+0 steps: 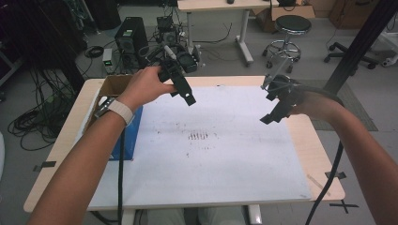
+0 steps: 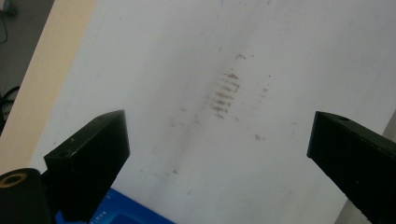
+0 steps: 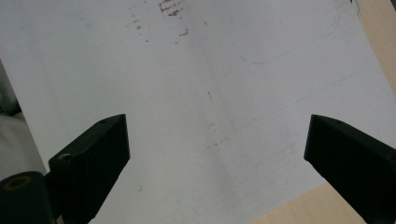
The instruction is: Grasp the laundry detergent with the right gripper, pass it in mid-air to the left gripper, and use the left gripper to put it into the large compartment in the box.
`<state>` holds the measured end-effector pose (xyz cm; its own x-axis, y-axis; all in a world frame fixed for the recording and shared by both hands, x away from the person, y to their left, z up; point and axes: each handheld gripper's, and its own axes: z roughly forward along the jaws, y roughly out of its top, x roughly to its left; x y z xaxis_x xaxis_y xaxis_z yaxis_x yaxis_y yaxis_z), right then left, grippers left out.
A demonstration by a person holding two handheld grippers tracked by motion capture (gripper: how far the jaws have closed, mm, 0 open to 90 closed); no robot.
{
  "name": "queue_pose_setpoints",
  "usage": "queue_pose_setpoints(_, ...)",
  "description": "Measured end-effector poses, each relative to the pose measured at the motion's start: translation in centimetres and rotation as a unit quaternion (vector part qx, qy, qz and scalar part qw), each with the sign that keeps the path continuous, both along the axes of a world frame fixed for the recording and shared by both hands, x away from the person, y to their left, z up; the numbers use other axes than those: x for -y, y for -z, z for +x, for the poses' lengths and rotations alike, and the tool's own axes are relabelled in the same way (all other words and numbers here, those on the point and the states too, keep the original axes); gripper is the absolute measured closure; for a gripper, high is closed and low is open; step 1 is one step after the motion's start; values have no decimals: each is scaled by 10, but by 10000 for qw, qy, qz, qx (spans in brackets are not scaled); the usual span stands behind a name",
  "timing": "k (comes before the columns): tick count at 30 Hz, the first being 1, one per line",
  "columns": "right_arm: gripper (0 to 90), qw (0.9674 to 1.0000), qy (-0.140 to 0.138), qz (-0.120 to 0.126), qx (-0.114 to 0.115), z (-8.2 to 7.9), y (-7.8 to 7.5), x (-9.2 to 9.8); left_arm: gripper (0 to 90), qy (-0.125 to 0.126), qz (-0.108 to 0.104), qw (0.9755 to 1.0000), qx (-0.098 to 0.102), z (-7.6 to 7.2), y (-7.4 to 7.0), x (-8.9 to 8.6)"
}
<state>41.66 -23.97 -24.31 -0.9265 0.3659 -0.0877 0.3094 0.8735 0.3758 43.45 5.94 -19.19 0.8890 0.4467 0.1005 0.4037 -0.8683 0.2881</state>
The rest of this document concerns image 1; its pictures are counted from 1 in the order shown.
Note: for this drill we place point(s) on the black metal post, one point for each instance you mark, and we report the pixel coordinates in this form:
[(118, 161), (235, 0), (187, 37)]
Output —
[(363, 37)]

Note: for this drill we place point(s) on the black office chair base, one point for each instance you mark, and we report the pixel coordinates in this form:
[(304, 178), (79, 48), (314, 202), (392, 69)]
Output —
[(347, 54)]

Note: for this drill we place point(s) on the white table leg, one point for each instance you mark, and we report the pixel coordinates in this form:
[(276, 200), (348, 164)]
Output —
[(255, 215)]

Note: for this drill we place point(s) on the brown wooden cabinet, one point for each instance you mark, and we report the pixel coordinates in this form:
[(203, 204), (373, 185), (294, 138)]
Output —
[(353, 14)]

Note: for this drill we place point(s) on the person's right hand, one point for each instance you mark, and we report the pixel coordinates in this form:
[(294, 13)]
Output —
[(316, 104)]

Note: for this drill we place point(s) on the black computer tower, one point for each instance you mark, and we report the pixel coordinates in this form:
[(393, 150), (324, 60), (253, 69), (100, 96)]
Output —
[(131, 34)]

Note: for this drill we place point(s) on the black tape cross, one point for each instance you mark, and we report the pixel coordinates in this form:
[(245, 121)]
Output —
[(343, 205)]

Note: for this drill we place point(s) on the black tape piece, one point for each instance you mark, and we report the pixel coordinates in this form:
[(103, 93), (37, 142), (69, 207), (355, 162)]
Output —
[(338, 175), (45, 165)]

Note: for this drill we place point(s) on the white table mat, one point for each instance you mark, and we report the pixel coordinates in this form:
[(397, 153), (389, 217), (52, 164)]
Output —
[(203, 175)]

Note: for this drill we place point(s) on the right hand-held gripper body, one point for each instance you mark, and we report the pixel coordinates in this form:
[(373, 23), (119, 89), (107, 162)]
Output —
[(286, 90)]

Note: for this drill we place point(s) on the small grey power supply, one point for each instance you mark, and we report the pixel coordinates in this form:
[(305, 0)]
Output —
[(107, 61)]

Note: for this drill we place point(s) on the light wooden background desk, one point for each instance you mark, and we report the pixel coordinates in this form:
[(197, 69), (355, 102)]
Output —
[(219, 4)]

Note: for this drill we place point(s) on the black round stool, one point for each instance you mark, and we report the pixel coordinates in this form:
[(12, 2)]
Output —
[(292, 25)]

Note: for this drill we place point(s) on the person's left hand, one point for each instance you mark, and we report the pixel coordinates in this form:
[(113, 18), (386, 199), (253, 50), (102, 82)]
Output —
[(144, 86)]

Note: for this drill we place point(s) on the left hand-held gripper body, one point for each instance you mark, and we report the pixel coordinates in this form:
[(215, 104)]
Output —
[(184, 62)]

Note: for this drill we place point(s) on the open computer tower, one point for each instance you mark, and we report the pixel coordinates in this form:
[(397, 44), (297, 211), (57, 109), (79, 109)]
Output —
[(169, 34)]

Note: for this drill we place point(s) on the blue cardboard box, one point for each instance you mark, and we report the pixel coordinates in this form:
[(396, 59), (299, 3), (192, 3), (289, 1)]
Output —
[(135, 137)]

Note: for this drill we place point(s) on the smartwatch with white band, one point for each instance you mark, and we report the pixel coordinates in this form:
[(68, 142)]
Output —
[(120, 109)]

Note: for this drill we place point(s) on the clear tape strip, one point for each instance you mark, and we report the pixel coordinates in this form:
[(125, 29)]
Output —
[(317, 184)]

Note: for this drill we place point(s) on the brown cardboard box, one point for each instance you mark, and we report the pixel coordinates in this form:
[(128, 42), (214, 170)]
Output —
[(291, 12)]

